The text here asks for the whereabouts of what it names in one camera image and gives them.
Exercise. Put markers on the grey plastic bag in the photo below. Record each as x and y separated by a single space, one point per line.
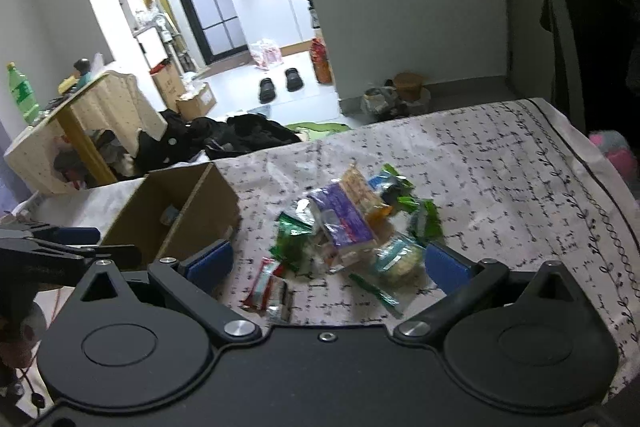
379 102

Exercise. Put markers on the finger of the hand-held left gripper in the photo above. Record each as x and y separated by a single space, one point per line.
110 256
75 235

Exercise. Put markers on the dark hanging clothing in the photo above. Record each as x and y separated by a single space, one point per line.
595 32

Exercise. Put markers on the red snack packet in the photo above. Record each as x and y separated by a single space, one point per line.
262 284

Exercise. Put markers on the orange cracker packet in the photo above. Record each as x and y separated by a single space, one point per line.
361 184

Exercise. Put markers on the green plastic bottle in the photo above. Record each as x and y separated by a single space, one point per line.
22 92

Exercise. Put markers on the tall cardboard box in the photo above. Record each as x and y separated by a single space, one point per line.
167 84

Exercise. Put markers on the teal figurine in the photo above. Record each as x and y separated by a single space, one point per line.
82 74

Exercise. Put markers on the green floor mat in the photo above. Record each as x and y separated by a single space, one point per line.
320 131

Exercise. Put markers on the white kitchen cabinet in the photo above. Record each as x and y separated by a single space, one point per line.
270 7

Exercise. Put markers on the small white cabinet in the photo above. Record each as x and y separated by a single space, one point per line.
150 47

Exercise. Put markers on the brown woven basket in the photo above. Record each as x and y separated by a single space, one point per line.
407 86

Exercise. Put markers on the purple snack packet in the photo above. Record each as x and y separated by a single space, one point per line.
345 212

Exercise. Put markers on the pink plush toy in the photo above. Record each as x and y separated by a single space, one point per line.
610 152

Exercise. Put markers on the pile of black clothes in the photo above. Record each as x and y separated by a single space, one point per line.
235 134

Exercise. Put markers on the clear rice cake packet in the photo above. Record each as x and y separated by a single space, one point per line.
400 259

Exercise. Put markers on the bright green snack packet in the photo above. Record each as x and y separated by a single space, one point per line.
430 219
396 174

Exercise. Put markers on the patterned bed sheet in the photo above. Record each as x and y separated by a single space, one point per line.
500 187

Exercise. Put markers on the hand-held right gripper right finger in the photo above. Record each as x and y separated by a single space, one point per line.
445 264

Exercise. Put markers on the grey blue snack packet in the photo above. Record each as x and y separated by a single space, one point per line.
171 214

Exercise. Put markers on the brown cardboard box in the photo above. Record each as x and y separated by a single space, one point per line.
200 207

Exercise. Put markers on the silver snack packet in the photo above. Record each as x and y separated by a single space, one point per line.
280 302

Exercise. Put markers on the dark green foil packet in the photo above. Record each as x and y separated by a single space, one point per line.
290 232

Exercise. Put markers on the open cardboard box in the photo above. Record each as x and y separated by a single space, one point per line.
197 99

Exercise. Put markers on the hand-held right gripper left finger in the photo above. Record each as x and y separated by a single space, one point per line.
212 262

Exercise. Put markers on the red bag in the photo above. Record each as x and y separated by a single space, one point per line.
321 62

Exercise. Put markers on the thin green stick packet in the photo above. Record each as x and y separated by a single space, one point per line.
375 292

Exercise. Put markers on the pink plastic bag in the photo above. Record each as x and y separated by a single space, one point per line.
266 54

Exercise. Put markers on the table with cream cloth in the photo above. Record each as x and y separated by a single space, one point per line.
115 107

